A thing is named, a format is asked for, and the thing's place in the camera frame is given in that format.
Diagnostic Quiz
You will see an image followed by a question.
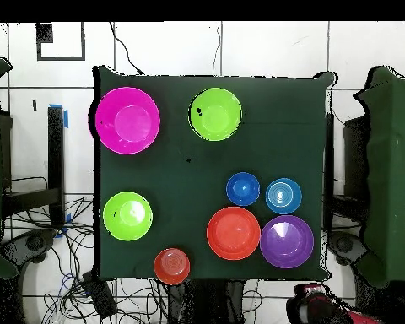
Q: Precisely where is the purple bowl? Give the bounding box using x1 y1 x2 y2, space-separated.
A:
259 214 315 270

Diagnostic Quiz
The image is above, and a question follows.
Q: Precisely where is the large orange bowl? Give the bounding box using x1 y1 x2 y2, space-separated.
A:
206 206 262 262

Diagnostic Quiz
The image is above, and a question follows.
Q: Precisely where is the light blue translucent bowl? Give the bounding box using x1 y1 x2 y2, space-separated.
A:
265 177 303 216

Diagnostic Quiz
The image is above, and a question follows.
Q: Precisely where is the small dark blue bowl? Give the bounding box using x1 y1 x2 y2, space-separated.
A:
225 171 262 208

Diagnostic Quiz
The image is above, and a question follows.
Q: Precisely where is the small translucent orange bowl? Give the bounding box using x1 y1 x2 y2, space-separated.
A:
153 247 192 285

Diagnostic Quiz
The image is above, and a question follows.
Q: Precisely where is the large green bowl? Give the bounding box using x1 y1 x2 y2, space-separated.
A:
102 191 154 242
189 87 243 143

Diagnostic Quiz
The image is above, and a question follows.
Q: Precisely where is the black office chair base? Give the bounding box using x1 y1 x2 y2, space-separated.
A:
327 230 369 267
1 229 58 271

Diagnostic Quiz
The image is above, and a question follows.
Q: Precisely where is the dark green table cloth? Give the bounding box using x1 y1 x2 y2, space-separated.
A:
93 65 335 283

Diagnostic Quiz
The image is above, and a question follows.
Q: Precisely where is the black floor box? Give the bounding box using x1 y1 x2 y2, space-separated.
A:
80 269 119 321

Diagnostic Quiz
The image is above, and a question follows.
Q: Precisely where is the large pink bowl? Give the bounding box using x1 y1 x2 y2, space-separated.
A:
94 86 161 155

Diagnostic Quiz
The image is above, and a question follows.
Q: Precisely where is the blue tape strip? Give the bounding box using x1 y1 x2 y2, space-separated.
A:
49 103 69 129

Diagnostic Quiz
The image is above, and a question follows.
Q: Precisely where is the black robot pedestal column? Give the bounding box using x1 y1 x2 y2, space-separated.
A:
171 279 247 324

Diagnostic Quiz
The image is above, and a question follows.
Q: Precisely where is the tangle of floor cables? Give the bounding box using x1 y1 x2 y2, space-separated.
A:
3 175 176 324

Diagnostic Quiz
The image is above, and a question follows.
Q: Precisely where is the black floor cable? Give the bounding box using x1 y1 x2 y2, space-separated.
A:
108 22 146 76

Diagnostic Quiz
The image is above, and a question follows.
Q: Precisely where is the black floor frame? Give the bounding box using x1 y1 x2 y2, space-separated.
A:
35 22 86 62

